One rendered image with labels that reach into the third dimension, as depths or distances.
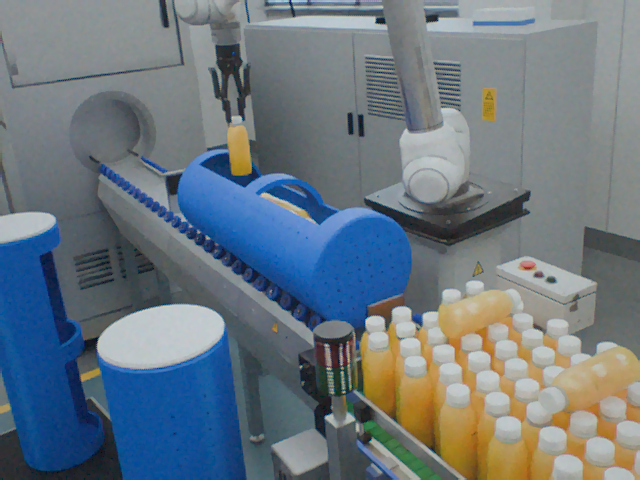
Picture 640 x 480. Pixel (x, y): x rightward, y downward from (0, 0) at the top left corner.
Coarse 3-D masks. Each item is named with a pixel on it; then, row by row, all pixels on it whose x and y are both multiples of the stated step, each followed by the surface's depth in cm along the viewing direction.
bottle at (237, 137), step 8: (232, 128) 223; (240, 128) 223; (232, 136) 223; (240, 136) 223; (248, 136) 226; (232, 144) 224; (240, 144) 224; (248, 144) 226; (232, 152) 225; (240, 152) 225; (248, 152) 227; (232, 160) 226; (240, 160) 226; (248, 160) 227; (232, 168) 228; (240, 168) 227; (248, 168) 228
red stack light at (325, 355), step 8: (352, 336) 108; (320, 344) 107; (328, 344) 106; (336, 344) 106; (344, 344) 107; (352, 344) 108; (320, 352) 108; (328, 352) 107; (336, 352) 107; (344, 352) 107; (352, 352) 108; (320, 360) 108; (328, 360) 107; (336, 360) 107; (344, 360) 107; (352, 360) 109
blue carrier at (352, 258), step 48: (192, 192) 221; (240, 192) 198; (288, 192) 223; (240, 240) 193; (288, 240) 171; (336, 240) 161; (384, 240) 169; (288, 288) 176; (336, 288) 165; (384, 288) 173
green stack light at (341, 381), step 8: (320, 368) 109; (328, 368) 108; (336, 368) 108; (344, 368) 108; (352, 368) 109; (320, 376) 109; (328, 376) 108; (336, 376) 108; (344, 376) 108; (352, 376) 109; (320, 384) 110; (328, 384) 109; (336, 384) 109; (344, 384) 109; (352, 384) 110; (328, 392) 110; (336, 392) 109; (344, 392) 109
